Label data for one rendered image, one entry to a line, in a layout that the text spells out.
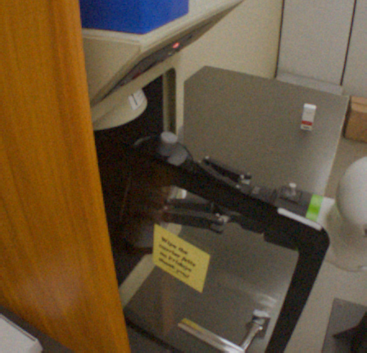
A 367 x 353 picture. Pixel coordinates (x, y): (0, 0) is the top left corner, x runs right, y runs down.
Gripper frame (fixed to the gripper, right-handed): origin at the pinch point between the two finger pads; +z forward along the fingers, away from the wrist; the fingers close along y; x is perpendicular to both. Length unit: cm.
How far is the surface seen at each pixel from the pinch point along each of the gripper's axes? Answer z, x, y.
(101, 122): 6.3, -12.6, 6.2
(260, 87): 11, 26, -105
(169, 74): 4.9, -13.6, -13.4
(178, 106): 2.2, -7.9, -11.9
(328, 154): -25, 26, -66
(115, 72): -6.2, -27.2, 18.1
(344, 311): -56, 119, -79
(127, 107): 4.4, -13.5, 1.8
